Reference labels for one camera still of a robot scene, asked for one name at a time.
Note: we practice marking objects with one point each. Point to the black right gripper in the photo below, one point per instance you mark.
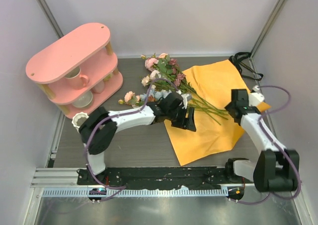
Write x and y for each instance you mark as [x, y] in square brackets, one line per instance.
[228, 107]

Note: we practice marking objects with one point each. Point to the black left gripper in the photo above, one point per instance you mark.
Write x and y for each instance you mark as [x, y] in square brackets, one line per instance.
[191, 125]

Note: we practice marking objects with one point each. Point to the orange yellow wrapping paper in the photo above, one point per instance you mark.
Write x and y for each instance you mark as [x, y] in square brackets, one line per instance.
[214, 83]

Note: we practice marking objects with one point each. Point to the peach rose flower stem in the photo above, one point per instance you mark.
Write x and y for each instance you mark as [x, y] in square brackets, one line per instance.
[154, 81]

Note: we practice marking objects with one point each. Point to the pink rose flower stem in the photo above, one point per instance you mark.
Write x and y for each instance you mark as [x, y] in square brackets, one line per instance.
[159, 68]

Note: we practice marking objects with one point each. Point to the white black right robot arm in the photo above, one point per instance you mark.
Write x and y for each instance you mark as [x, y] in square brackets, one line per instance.
[277, 168]

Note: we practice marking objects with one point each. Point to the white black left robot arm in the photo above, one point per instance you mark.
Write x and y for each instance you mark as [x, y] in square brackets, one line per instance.
[98, 129]

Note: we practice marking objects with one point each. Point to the white ribbed ceramic vase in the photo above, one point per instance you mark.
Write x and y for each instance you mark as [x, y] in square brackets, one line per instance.
[79, 119]

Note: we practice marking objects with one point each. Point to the blue flower stem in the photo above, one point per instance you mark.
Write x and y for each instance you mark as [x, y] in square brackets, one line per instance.
[156, 94]

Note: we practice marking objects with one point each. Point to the rust brown rose stem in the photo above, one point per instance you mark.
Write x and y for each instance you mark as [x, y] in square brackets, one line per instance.
[151, 99]

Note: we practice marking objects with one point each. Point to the mauve rose flower stem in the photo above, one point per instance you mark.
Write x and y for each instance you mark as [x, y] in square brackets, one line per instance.
[178, 77]

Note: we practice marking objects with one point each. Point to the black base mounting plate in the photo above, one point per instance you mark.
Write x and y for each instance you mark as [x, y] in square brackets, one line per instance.
[168, 178]

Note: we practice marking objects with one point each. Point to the green mug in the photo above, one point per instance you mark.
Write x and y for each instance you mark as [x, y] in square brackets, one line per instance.
[108, 77]

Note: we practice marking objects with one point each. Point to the pink faceted cup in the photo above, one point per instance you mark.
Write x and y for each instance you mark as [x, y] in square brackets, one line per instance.
[99, 87]

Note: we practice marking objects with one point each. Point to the beige bowl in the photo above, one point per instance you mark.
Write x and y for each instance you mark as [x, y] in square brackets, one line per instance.
[84, 101]

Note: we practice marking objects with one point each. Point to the pink mug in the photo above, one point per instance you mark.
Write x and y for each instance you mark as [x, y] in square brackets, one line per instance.
[76, 80]

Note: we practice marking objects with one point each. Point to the pink three-tier shelf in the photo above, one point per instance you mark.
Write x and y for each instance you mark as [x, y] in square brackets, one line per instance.
[88, 47]

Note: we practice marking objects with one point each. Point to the aluminium frame rail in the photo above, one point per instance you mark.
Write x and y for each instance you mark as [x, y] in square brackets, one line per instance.
[54, 177]

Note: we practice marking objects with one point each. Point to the white slotted cable duct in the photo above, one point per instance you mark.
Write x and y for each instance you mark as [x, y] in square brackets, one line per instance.
[96, 192]

